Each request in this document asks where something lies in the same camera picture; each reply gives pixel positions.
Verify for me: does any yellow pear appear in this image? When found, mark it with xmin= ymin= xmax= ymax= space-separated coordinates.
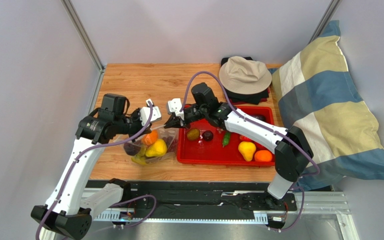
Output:
xmin=238 ymin=141 xmax=257 ymax=162

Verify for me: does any yellow banana bunch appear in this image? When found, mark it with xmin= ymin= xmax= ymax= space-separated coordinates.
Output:
xmin=131 ymin=146 xmax=148 ymax=166

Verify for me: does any blue yellow striped pillow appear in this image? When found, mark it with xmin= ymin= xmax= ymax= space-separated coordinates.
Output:
xmin=272 ymin=20 xmax=384 ymax=191

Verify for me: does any orange fruit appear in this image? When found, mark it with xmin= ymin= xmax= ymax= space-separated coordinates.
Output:
xmin=254 ymin=150 xmax=273 ymax=163
xmin=141 ymin=129 xmax=159 ymax=146

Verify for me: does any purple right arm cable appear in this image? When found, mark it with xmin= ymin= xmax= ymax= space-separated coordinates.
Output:
xmin=181 ymin=71 xmax=321 ymax=233

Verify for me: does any left aluminium frame post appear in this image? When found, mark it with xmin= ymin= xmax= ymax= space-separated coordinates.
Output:
xmin=61 ymin=0 xmax=105 ymax=73

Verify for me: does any aluminium frame post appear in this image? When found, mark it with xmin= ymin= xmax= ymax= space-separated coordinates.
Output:
xmin=61 ymin=0 xmax=105 ymax=73
xmin=308 ymin=0 xmax=342 ymax=44

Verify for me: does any dark purple grape bunch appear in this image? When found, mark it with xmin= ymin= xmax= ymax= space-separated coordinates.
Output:
xmin=162 ymin=135 xmax=178 ymax=153

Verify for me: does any clear dotted zip top bag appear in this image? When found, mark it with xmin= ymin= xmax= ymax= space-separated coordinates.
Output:
xmin=119 ymin=126 xmax=179 ymax=165

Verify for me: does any brown kiwi fruit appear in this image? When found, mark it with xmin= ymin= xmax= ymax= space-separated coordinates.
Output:
xmin=186 ymin=128 xmax=201 ymax=141

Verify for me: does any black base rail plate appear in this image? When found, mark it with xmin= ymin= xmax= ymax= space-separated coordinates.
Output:
xmin=97 ymin=181 xmax=300 ymax=224

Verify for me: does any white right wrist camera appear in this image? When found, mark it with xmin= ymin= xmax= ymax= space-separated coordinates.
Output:
xmin=166 ymin=98 xmax=185 ymax=120

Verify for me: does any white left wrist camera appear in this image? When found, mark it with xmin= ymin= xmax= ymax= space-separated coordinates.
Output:
xmin=139 ymin=98 xmax=162 ymax=126

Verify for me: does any red apple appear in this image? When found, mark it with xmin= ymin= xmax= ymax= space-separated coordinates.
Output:
xmin=253 ymin=141 xmax=267 ymax=150

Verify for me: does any right aluminium frame post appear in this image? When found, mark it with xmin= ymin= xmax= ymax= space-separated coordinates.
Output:
xmin=308 ymin=0 xmax=342 ymax=44

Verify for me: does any small green pepper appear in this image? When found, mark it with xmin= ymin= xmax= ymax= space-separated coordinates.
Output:
xmin=222 ymin=131 xmax=231 ymax=148

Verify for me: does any red plastic tray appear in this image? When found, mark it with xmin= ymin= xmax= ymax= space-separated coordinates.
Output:
xmin=176 ymin=119 xmax=275 ymax=167

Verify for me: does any yellow lemon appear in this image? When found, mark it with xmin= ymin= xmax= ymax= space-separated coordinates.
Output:
xmin=145 ymin=139 xmax=168 ymax=158

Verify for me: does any beige bucket hat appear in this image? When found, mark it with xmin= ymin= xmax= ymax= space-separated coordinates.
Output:
xmin=218 ymin=56 xmax=272 ymax=95

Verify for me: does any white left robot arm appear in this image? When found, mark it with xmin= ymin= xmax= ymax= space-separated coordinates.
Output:
xmin=30 ymin=93 xmax=162 ymax=240

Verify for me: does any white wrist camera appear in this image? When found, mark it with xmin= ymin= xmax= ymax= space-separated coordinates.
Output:
xmin=139 ymin=98 xmax=162 ymax=126
xmin=166 ymin=98 xmax=185 ymax=120

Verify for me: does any purple eggplant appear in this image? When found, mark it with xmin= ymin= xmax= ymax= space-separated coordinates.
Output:
xmin=251 ymin=114 xmax=266 ymax=122

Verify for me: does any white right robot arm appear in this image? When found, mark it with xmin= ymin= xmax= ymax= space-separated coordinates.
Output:
xmin=165 ymin=83 xmax=313 ymax=200

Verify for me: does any dark purple plum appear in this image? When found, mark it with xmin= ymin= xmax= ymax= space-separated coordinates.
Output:
xmin=201 ymin=130 xmax=214 ymax=142

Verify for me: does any aluminium base frame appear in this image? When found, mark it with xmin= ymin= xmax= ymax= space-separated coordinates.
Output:
xmin=38 ymin=186 xmax=360 ymax=240

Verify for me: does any red strawberry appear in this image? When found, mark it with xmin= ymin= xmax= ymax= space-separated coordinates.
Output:
xmin=239 ymin=135 xmax=253 ymax=142

